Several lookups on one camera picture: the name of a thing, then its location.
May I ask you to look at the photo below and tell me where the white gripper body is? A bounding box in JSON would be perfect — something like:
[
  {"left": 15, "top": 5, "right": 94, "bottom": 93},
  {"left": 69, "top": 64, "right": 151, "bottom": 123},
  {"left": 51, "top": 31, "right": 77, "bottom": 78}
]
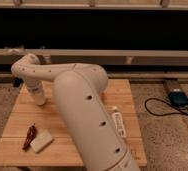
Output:
[{"left": 27, "top": 84, "right": 46, "bottom": 106}]

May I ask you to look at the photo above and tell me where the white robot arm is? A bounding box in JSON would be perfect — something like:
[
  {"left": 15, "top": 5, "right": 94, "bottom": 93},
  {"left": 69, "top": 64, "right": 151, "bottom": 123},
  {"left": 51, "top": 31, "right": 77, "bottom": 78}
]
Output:
[{"left": 11, "top": 54, "right": 140, "bottom": 171}]

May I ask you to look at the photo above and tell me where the dark red chili pepper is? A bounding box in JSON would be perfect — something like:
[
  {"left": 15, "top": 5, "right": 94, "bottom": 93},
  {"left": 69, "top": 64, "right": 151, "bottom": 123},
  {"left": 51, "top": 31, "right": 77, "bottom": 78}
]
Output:
[{"left": 23, "top": 125, "right": 37, "bottom": 150}]

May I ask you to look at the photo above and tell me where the white rectangular sponge block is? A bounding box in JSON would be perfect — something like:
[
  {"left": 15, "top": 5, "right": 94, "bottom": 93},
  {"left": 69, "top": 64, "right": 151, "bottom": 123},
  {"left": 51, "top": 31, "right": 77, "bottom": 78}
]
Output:
[{"left": 30, "top": 130, "right": 53, "bottom": 153}]

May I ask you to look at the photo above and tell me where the white tube on table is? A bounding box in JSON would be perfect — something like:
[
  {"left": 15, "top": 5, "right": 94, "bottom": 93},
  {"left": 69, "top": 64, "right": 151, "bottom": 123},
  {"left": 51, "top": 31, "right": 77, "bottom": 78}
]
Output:
[{"left": 111, "top": 106, "right": 127, "bottom": 138}]

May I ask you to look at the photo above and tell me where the blue power adapter box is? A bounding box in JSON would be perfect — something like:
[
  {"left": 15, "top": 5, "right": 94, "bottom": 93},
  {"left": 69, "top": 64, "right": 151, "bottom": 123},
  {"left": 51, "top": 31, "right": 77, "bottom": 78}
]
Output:
[{"left": 168, "top": 91, "right": 188, "bottom": 107}]

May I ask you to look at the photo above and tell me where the black cable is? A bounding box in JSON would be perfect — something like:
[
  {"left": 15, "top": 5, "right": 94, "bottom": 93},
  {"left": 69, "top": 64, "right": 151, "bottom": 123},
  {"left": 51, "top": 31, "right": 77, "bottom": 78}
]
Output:
[{"left": 144, "top": 83, "right": 188, "bottom": 168}]

